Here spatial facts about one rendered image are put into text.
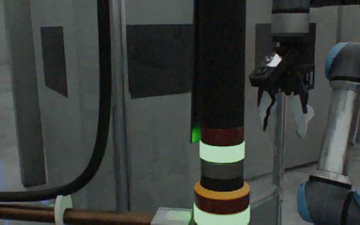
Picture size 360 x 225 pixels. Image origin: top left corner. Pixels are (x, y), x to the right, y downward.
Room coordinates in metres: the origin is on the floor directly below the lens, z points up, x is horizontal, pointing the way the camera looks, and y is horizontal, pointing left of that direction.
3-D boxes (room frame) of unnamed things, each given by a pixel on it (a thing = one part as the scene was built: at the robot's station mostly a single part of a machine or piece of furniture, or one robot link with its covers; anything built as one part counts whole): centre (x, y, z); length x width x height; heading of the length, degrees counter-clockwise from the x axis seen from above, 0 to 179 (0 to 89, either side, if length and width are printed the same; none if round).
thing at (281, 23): (0.85, -0.23, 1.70); 0.08 x 0.08 x 0.05
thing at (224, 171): (0.30, -0.03, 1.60); 0.03 x 0.03 x 0.01
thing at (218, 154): (0.30, -0.03, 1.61); 0.03 x 0.03 x 0.01
